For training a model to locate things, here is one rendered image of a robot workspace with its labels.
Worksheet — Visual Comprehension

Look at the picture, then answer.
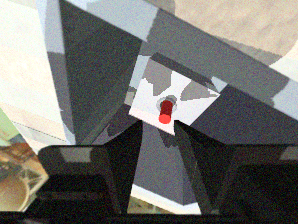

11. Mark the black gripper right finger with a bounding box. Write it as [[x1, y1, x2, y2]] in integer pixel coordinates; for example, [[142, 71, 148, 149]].
[[173, 120, 298, 214]]

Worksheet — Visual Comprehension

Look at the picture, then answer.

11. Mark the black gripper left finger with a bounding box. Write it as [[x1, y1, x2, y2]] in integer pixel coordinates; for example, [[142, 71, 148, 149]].
[[38, 120, 143, 214]]

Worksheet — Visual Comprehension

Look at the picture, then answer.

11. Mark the red peg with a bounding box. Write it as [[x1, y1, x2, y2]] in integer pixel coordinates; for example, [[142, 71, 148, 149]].
[[159, 100, 173, 124]]

